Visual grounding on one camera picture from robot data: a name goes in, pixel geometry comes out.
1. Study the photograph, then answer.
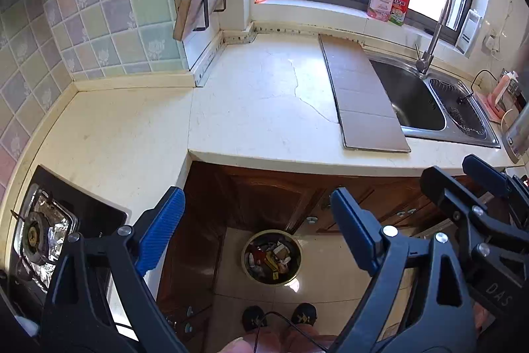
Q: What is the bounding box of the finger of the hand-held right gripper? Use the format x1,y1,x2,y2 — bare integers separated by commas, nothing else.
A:
462,154,529,225
419,166,529,255

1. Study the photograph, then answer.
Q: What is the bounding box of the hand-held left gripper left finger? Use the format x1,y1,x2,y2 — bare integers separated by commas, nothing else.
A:
39,187,186,353

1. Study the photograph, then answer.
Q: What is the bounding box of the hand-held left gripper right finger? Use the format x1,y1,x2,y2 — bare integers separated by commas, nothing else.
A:
330,188,477,353

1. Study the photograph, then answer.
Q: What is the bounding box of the round trash bin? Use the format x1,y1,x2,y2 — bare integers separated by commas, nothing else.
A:
241,229,303,287

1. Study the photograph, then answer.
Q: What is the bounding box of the person's right hand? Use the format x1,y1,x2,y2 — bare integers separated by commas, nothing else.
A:
473,301,495,333

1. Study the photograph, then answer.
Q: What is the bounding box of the silver metal appliance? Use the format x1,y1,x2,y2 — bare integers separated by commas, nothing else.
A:
501,105,529,164

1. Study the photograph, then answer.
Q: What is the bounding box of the pink dish brush holder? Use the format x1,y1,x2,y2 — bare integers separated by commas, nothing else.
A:
475,71,522,121

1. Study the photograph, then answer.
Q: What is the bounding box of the black gas stove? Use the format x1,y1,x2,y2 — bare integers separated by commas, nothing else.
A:
8,165,129,296

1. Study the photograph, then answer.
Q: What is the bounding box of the stainless steel sink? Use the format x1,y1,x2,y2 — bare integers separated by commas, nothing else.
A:
366,49,502,149

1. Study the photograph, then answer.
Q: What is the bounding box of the person's right dark shoe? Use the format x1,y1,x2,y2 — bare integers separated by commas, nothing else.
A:
290,302,318,327

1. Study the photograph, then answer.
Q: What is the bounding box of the brown cardboard sheet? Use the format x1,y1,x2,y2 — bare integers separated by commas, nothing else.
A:
318,34,412,153

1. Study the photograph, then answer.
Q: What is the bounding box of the steel kitchen faucet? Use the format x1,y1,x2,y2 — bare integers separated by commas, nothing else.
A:
414,0,454,78

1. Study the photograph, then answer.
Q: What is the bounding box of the black metal board rack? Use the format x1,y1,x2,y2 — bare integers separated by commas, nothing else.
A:
192,0,228,32

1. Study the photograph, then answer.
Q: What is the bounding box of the black power cord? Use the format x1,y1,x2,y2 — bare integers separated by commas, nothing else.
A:
457,69,504,106

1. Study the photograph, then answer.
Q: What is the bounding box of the white wall panel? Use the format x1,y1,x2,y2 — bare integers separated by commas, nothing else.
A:
457,10,483,57

